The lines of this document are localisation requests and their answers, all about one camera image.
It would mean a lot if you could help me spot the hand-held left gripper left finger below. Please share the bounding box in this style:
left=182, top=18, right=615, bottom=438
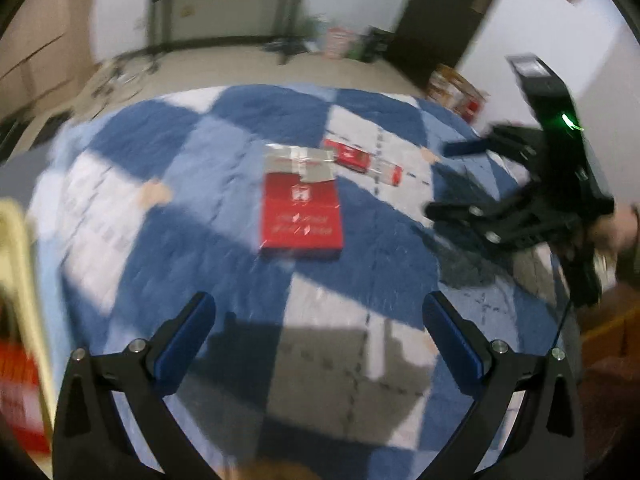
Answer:
left=52, top=291, right=217, bottom=480

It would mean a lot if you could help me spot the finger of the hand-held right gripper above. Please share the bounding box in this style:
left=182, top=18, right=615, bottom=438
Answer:
left=442, top=125, right=543, bottom=161
left=424, top=180, right=543, bottom=251

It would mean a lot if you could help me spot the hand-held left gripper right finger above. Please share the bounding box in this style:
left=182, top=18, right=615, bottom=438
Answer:
left=422, top=290, right=586, bottom=480

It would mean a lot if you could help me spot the small clear-wrapped red box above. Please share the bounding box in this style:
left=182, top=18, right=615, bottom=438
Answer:
left=370, top=157, right=404, bottom=187

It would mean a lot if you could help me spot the large red carton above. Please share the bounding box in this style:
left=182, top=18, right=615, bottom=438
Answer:
left=260, top=144, right=345, bottom=261

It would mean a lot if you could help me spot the yellow plastic basin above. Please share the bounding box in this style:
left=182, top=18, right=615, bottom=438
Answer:
left=0, top=199, right=56, bottom=441

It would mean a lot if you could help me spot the person's right hand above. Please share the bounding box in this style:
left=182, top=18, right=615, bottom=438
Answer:
left=584, top=204, right=640, bottom=261

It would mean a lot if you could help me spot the printed cardboard box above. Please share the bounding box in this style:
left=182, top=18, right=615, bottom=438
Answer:
left=427, top=64, right=488, bottom=121

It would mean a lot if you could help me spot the black bag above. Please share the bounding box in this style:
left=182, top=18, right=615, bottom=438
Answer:
left=362, top=27, right=393, bottom=63

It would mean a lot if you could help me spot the dark brown door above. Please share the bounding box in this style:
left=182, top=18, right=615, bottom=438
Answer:
left=395, top=0, right=516, bottom=68

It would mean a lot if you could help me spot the pink paper bag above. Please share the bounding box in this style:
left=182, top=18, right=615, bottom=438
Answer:
left=325, top=27, right=351, bottom=58

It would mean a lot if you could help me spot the dark pile under table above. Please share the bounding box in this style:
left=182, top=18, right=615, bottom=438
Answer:
left=265, top=35, right=311, bottom=61

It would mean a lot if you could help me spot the blue white checkered blanket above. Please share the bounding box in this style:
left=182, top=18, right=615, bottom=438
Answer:
left=25, top=84, right=581, bottom=480

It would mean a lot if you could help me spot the wooden wardrobe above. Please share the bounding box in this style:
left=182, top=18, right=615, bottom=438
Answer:
left=0, top=0, right=98, bottom=126

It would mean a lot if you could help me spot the power strip with cables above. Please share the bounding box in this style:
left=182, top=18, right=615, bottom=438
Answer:
left=92, top=57, right=151, bottom=98

